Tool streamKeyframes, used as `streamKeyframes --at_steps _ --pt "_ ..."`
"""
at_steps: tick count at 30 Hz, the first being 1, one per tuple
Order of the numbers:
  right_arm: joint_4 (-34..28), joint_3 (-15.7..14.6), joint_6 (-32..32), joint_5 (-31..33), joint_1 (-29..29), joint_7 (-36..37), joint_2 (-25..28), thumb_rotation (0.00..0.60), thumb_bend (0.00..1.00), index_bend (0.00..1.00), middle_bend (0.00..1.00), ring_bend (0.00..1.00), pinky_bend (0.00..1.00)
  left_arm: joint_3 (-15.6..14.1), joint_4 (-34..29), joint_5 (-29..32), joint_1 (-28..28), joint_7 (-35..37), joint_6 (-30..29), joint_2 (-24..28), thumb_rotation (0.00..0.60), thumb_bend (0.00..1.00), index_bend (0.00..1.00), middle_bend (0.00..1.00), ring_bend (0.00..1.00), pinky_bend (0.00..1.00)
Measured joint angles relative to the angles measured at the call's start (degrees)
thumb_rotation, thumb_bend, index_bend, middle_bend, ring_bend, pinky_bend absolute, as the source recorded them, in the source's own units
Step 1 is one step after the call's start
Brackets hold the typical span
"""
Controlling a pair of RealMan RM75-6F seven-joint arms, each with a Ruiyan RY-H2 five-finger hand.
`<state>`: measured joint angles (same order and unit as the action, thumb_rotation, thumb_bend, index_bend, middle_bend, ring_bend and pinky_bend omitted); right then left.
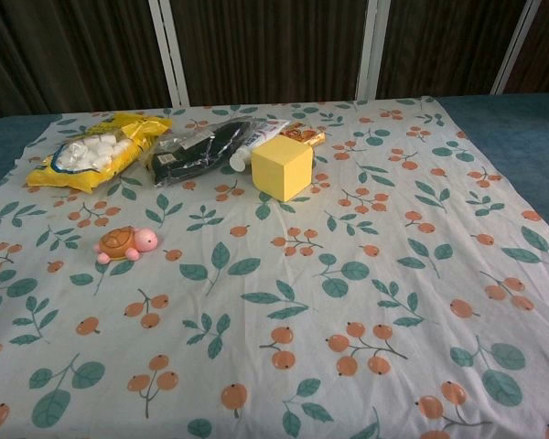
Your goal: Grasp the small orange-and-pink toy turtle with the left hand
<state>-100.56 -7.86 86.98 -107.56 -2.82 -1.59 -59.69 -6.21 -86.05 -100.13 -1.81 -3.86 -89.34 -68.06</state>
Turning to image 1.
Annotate small orange toy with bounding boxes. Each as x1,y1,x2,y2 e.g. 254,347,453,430
94,225,160,264

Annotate yellow foam cube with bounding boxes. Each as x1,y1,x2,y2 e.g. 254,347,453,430
250,134,315,203

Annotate floral print white tablecloth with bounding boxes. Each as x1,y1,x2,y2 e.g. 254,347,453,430
0,94,549,439

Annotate white toothpaste tube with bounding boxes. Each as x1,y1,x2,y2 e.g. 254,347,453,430
228,118,290,174

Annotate orange snack box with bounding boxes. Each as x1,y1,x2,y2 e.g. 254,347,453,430
281,121,327,147

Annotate black socks in plastic bag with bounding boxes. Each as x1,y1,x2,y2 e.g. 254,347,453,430
144,116,269,188

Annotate yellow bag of cotton balls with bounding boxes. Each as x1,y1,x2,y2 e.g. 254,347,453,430
25,113,174,196

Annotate white partition frame post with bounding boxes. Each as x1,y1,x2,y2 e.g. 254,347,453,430
147,0,192,110
355,0,391,102
490,0,544,96

